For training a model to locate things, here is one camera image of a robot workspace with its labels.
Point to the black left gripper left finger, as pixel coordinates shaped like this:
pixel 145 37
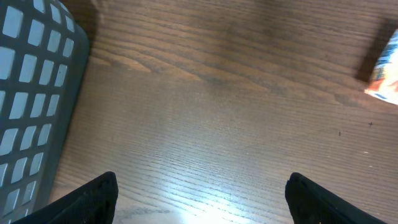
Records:
pixel 92 203

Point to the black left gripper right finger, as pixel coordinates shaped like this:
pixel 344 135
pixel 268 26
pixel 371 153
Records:
pixel 311 203

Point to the orange small box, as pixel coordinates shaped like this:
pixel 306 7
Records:
pixel 383 81

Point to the grey plastic mesh basket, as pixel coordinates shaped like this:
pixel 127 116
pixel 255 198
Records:
pixel 43 58

